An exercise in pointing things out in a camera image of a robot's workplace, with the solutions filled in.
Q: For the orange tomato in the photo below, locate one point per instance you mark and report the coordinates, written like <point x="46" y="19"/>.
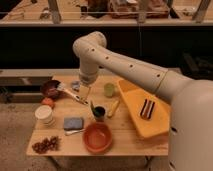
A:
<point x="49" y="102"/>

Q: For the yellow banana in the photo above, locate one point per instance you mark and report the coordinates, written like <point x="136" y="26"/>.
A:
<point x="113" y="109"/>

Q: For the orange bowl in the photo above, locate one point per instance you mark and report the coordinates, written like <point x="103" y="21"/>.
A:
<point x="97" y="137"/>

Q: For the small blue-grey towel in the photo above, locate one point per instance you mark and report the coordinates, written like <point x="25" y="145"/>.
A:
<point x="75" y="85"/>

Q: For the dark mug with green tool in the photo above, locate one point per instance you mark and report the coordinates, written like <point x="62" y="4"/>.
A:
<point x="98" y="112"/>

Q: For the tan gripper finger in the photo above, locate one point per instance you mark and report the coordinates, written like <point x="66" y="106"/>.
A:
<point x="84" y="92"/>

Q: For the metal spoon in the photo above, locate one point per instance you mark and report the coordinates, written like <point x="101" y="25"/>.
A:
<point x="68" y="133"/>

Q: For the blue sponge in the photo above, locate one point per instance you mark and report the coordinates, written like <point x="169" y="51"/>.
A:
<point x="73" y="123"/>

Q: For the dark red bowl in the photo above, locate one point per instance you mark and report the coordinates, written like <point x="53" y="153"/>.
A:
<point x="49" y="89"/>

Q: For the bunch of red grapes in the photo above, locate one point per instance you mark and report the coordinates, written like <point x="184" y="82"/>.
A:
<point x="46" y="144"/>

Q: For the light green cup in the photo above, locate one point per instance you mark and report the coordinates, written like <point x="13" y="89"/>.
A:
<point x="109" y="89"/>

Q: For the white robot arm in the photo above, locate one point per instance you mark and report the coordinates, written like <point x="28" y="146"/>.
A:
<point x="190" y="146"/>

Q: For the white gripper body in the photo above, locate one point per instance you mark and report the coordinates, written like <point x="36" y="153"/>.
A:
<point x="87" y="78"/>

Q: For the white paper cup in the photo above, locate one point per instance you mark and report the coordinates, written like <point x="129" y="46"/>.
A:
<point x="44" y="114"/>

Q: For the striped dark block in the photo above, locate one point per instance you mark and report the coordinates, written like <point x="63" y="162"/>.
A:
<point x="147" y="109"/>

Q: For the yellow plastic bin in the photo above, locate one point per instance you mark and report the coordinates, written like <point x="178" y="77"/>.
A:
<point x="134" y="97"/>

